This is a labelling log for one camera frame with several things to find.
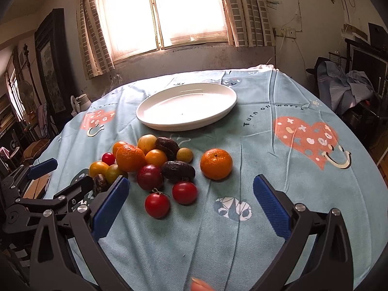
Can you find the standing fan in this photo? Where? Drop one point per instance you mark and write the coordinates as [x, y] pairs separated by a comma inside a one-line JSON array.
[[27, 97]]

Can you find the chair with brown cushion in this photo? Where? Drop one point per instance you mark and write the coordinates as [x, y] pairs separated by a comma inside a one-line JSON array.
[[36, 148]]

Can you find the white cloth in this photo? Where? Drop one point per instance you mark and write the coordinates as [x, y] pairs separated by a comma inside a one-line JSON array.
[[265, 66]]

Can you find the large tangerine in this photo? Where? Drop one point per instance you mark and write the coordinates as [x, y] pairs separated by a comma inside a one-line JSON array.
[[216, 163]]

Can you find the bright window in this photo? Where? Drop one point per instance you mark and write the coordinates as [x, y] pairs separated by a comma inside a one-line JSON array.
[[163, 12]]

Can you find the yellow-green cherry tomato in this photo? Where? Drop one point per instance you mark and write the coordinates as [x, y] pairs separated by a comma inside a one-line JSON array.
[[113, 171], [184, 155]]

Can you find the white oval plate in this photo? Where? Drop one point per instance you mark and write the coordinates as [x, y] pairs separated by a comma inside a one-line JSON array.
[[188, 106]]

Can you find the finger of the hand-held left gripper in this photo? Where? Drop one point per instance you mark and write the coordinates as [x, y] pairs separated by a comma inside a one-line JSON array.
[[44, 166], [78, 188]]

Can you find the red stemmed cherry tomato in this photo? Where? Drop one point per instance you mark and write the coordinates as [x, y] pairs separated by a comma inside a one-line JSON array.
[[157, 205]]

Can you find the wall socket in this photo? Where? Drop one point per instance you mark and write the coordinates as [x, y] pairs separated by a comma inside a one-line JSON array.
[[285, 32]]

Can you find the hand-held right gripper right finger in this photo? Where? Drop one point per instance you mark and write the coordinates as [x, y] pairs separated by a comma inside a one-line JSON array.
[[269, 206]]

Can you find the orange cherry tomato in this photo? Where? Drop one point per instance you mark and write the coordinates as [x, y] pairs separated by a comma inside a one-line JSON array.
[[156, 158]]

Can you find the light blue printed tablecloth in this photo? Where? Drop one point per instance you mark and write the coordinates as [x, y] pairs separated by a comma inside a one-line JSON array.
[[227, 248]]

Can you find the pile of clothes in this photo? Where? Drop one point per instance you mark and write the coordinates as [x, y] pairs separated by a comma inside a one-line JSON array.
[[342, 81]]

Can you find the dark red plum tomato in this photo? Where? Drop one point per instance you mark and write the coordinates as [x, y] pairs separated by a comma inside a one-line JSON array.
[[149, 176]]

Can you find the white jug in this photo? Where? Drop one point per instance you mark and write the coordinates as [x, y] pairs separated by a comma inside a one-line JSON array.
[[80, 104]]

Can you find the person's right hand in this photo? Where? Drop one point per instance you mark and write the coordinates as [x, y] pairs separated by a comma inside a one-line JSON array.
[[201, 285]]

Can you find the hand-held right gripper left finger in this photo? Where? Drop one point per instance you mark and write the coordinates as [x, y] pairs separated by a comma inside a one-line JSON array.
[[110, 206]]

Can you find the dark framed picture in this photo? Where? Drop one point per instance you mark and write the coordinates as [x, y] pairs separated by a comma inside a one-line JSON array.
[[53, 66]]

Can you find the small red cherry tomato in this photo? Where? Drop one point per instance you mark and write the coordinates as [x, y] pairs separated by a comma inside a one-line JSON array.
[[108, 158]]

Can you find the checked curtain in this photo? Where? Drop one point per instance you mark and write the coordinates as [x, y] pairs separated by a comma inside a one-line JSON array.
[[248, 12], [91, 36]]

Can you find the coat stand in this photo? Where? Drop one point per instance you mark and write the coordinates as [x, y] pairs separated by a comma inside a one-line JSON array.
[[28, 66]]

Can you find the dark purple passion fruit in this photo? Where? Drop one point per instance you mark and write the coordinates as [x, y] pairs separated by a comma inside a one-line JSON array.
[[178, 171], [166, 146]]

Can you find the black monitor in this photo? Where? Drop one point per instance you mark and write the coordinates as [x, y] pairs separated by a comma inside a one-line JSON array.
[[368, 63]]

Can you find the medium tangerine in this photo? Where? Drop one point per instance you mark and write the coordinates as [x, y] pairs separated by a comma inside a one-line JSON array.
[[130, 157]]

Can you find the spotted yellow cherry tomato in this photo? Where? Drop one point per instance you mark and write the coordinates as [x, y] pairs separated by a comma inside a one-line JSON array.
[[145, 142]]

